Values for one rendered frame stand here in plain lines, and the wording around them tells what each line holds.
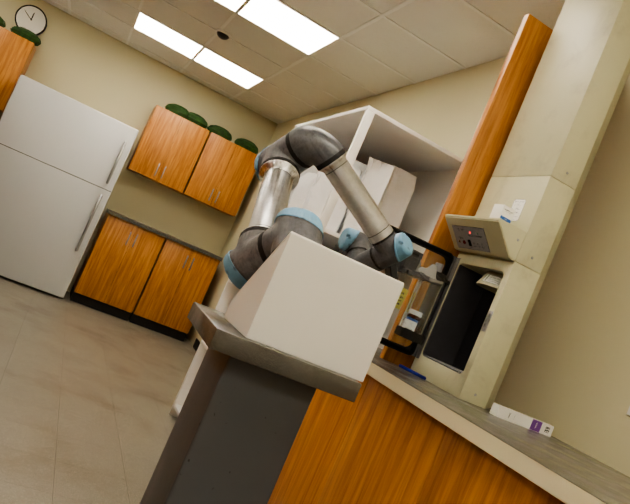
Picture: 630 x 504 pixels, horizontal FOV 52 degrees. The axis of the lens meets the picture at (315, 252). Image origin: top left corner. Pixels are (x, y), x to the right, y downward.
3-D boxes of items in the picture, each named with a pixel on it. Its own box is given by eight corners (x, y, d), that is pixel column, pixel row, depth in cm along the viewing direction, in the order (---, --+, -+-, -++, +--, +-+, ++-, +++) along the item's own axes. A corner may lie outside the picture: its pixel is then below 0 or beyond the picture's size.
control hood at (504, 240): (459, 251, 235) (469, 226, 236) (515, 261, 205) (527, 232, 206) (434, 239, 231) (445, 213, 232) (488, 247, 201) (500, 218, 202)
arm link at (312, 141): (327, 105, 182) (419, 245, 191) (298, 125, 188) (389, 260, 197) (313, 115, 173) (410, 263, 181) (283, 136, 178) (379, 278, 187)
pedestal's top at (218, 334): (208, 348, 119) (216, 328, 119) (186, 317, 149) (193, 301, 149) (354, 403, 129) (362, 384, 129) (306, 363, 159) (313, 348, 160)
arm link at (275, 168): (256, 253, 147) (291, 121, 186) (212, 278, 155) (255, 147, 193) (292, 283, 152) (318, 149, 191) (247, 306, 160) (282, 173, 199)
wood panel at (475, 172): (480, 397, 255) (612, 77, 262) (484, 400, 252) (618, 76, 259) (379, 357, 237) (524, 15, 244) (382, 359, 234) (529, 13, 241)
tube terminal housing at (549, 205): (462, 392, 242) (540, 204, 246) (517, 421, 212) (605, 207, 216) (409, 370, 233) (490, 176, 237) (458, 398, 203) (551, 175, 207)
